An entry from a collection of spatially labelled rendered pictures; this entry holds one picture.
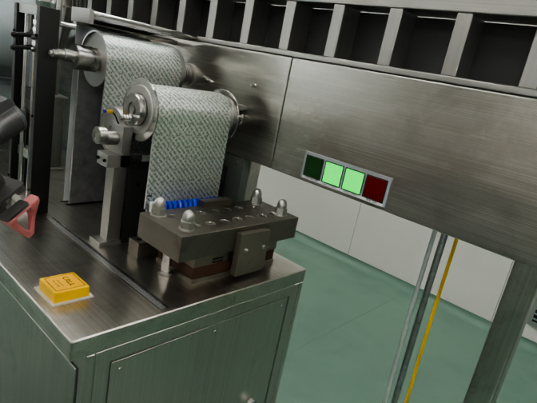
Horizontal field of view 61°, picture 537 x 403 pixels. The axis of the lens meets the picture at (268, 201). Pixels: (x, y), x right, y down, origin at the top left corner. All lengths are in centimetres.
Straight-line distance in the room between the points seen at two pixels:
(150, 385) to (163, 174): 48
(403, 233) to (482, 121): 273
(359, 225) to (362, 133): 277
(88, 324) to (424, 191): 72
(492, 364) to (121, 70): 117
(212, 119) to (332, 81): 32
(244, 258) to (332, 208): 289
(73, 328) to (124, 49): 74
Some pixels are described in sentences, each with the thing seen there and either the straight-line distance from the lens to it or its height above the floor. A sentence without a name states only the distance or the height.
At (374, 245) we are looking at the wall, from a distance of 381.
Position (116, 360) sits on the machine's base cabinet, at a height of 82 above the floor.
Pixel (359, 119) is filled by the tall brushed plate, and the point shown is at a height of 133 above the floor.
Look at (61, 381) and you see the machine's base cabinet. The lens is 103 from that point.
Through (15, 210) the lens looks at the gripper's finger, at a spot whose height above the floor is 110.
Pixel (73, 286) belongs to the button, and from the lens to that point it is 99.
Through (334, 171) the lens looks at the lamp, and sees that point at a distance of 114.
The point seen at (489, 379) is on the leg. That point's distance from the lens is 127.
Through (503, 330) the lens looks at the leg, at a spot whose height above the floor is 93.
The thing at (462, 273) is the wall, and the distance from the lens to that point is 356.
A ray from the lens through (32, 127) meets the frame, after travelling 136.
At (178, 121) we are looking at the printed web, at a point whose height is 124.
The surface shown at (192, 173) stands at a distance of 121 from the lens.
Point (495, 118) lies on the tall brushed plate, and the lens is 100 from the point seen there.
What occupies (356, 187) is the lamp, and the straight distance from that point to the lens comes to 111.
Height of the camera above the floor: 140
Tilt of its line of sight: 16 degrees down
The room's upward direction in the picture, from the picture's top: 11 degrees clockwise
